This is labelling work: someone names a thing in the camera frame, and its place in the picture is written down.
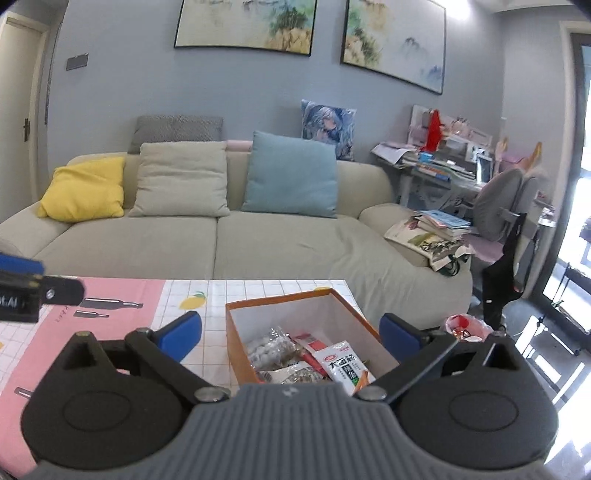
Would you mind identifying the white spicy strip packet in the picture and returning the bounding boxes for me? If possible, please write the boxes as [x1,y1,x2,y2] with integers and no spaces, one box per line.
[314,341,376,396]

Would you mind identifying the red spicy strip packet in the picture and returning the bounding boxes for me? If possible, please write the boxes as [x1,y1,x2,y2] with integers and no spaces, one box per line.
[290,333,328,375]

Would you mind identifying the clear white candy bag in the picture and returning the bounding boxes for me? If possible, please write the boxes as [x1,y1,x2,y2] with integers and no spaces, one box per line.
[245,327,297,371]

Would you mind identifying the pink trash bin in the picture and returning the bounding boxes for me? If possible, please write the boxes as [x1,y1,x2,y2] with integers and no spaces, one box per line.
[442,314,493,343]

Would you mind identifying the pink lemon tablecloth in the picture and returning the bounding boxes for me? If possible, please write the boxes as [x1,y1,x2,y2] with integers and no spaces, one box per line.
[1,278,358,477]

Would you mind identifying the orange cardboard box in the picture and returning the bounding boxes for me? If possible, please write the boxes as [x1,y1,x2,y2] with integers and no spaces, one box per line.
[224,287,401,388]

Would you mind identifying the yellow cushion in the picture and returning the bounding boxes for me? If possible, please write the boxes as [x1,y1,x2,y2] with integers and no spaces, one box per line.
[37,156,125,224]

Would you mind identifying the beige sofa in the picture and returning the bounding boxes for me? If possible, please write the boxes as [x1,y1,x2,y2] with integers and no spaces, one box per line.
[1,152,473,329]

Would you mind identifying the stack of books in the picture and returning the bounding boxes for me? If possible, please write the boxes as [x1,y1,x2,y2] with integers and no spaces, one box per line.
[416,210,472,241]

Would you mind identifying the black metal rack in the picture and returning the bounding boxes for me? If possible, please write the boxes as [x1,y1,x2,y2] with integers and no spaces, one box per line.
[534,261,590,357]

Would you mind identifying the beige cushion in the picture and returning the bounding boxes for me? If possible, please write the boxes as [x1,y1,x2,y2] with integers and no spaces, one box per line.
[129,141,229,218]

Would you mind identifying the cluttered white desk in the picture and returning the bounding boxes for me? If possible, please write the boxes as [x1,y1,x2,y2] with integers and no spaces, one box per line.
[372,105,496,209]

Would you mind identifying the grey cushion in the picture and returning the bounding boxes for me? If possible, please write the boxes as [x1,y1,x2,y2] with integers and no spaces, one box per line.
[127,115,223,155]

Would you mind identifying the light blue cushion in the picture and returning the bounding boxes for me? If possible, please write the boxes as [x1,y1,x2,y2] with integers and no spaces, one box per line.
[242,131,339,218]

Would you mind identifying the wooden door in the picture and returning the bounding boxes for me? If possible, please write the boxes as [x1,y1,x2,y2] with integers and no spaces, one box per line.
[0,12,48,220]

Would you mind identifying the anime print pillow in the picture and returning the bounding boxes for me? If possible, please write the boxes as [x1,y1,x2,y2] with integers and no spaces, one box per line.
[301,99,356,161]

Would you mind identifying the right landscape painting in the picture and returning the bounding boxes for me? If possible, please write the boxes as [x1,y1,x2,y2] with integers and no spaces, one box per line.
[341,0,447,95]

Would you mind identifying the landscape painting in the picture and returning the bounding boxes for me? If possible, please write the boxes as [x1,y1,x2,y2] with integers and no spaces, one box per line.
[341,0,447,95]
[174,0,318,56]

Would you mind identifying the left landscape painting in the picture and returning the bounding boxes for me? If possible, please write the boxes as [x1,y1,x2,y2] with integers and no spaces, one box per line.
[174,0,318,56]

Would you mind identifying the grey wall switch panel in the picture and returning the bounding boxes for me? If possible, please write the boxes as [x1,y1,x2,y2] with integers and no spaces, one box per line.
[65,53,89,71]

